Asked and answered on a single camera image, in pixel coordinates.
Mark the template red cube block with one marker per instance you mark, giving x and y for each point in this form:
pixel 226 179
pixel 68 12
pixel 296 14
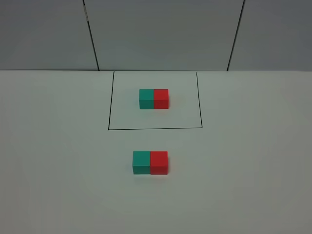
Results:
pixel 161 99

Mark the template green cube block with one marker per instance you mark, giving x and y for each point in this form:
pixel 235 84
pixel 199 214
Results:
pixel 146 98

